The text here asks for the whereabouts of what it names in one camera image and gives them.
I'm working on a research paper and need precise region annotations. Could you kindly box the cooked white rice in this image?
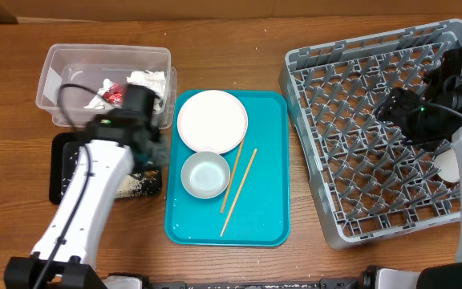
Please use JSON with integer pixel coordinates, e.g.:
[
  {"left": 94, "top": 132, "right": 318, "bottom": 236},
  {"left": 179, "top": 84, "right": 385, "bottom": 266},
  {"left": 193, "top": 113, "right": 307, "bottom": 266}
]
[{"left": 56, "top": 153, "right": 162, "bottom": 198}]

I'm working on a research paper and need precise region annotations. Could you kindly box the small white plate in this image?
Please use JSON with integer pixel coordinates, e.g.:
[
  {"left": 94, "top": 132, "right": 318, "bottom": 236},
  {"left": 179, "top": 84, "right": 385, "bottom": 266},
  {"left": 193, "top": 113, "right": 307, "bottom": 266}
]
[{"left": 434, "top": 149, "right": 460, "bottom": 183}]

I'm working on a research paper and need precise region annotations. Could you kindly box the red snack wrapper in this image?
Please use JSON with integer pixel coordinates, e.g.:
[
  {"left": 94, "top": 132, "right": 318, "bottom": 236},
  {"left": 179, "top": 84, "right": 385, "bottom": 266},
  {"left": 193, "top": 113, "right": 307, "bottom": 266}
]
[{"left": 102, "top": 83, "right": 125, "bottom": 107}]

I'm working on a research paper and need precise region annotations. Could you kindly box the white tissue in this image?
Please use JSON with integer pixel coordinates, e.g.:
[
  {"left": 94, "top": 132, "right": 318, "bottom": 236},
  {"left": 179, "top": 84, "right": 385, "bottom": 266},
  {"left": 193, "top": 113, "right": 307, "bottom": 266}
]
[{"left": 84, "top": 71, "right": 166, "bottom": 113}]

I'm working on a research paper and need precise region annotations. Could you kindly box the grey bowl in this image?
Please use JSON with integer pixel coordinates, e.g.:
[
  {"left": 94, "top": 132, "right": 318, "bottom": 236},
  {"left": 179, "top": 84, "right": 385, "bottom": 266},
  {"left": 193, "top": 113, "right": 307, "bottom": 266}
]
[{"left": 180, "top": 151, "right": 231, "bottom": 199}]

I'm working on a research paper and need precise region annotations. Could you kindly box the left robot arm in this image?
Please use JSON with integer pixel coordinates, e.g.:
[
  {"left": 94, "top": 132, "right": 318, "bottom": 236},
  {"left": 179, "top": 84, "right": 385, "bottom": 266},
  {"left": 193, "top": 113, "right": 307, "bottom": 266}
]
[{"left": 4, "top": 84, "right": 169, "bottom": 288}]

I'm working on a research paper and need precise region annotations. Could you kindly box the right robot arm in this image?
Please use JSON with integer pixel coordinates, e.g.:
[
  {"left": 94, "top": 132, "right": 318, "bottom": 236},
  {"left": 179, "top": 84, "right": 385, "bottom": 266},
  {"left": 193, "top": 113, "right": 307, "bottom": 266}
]
[{"left": 357, "top": 47, "right": 462, "bottom": 288}]

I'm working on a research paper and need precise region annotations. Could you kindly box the grey dishwasher rack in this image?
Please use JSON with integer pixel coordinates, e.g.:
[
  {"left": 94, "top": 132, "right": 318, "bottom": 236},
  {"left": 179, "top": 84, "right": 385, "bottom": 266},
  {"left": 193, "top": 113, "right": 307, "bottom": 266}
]
[{"left": 279, "top": 19, "right": 462, "bottom": 249}]

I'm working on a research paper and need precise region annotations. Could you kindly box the clear plastic waste bin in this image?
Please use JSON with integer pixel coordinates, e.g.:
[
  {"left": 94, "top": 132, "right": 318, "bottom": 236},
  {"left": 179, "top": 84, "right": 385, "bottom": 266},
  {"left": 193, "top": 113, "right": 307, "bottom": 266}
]
[{"left": 36, "top": 44, "right": 176, "bottom": 129}]

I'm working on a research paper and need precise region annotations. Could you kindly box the large white plate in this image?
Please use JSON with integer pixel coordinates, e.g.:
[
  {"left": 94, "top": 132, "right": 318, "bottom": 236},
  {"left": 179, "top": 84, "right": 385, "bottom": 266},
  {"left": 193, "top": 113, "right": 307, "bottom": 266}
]
[{"left": 176, "top": 90, "right": 249, "bottom": 154}]

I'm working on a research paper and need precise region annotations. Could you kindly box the black plastic tray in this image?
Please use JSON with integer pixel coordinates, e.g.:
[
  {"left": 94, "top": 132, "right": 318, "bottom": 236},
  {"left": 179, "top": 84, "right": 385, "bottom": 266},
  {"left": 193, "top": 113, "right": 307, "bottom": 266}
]
[{"left": 48, "top": 131, "right": 163, "bottom": 206}]

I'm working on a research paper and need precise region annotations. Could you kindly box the left wooden chopstick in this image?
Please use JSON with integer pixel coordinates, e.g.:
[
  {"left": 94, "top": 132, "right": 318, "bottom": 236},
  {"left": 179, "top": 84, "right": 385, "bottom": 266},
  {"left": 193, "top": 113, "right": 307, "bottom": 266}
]
[{"left": 220, "top": 138, "right": 245, "bottom": 214}]

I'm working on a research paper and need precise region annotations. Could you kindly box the wooden chopstick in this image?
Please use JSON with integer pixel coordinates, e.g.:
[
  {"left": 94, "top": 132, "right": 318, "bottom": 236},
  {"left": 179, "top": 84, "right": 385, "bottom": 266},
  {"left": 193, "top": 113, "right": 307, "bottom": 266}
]
[
  {"left": 220, "top": 148, "right": 257, "bottom": 238},
  {"left": 220, "top": 138, "right": 245, "bottom": 214}
]

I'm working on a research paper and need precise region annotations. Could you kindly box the right wooden chopstick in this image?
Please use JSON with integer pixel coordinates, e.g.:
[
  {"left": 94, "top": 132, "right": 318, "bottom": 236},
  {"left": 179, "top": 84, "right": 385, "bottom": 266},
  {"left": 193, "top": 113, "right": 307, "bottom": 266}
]
[{"left": 220, "top": 148, "right": 257, "bottom": 238}]

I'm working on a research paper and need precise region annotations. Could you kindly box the teal serving tray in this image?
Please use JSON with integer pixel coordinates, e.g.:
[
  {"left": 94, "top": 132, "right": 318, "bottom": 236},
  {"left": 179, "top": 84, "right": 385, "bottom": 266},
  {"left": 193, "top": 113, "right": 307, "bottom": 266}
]
[{"left": 164, "top": 90, "right": 290, "bottom": 247}]

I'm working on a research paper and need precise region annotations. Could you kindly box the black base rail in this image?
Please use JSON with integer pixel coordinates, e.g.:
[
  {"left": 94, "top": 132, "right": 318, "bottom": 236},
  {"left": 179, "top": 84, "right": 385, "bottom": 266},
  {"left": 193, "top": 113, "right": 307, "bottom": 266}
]
[{"left": 146, "top": 278, "right": 359, "bottom": 289}]

